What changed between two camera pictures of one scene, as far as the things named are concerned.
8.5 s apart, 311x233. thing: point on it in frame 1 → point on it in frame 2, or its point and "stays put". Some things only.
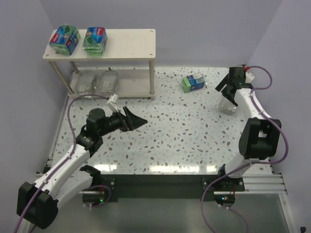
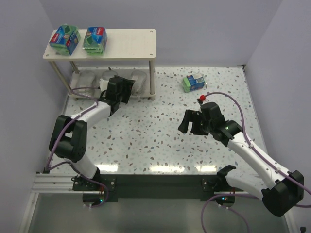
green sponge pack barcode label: [192, 82] stays put
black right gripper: [231, 88] → [196, 123]
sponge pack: [65, 39] stays put
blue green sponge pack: [95, 39] stays put
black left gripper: [124, 122] → [124, 88]
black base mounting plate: [169, 188] stays put
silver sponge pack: [227, 107] → [140, 77]
